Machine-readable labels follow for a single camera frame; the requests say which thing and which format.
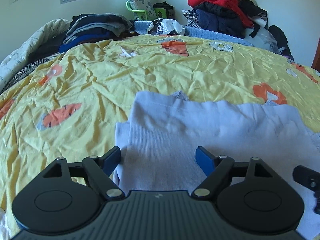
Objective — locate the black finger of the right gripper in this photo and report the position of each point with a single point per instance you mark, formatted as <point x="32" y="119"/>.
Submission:
<point x="310" y="179"/>

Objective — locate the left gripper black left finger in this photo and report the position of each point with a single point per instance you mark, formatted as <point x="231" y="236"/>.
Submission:
<point x="65" y="196"/>

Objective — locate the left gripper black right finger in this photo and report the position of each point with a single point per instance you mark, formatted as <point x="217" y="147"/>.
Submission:
<point x="249" y="196"/>

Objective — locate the light lavender garment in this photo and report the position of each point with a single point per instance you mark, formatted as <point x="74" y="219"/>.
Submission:
<point x="159" y="140"/>

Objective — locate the stack of dark folded clothes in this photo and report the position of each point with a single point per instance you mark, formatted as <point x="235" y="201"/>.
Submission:
<point x="84" y="28"/>

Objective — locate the pile of red dark clothes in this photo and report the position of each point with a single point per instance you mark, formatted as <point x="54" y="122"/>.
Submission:
<point x="238" y="18"/>

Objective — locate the yellow carrot print bedsheet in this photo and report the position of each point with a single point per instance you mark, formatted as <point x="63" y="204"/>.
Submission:
<point x="69" y="106"/>

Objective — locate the brown wooden door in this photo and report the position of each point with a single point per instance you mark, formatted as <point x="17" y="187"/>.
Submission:
<point x="316" y="60"/>

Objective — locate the white quilted comforter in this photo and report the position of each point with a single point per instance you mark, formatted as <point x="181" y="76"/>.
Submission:
<point x="16" y="60"/>

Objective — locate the blue textured blanket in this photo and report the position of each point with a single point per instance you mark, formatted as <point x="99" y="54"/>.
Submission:
<point x="142" y="26"/>

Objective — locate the black white plastic bag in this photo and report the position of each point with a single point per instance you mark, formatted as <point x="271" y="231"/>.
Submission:
<point x="163" y="26"/>

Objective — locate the green plastic chair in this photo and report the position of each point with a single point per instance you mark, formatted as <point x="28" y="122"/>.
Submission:
<point x="143" y="15"/>

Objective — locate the white floral pillow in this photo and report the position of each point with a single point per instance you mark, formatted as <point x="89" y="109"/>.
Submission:
<point x="143" y="5"/>

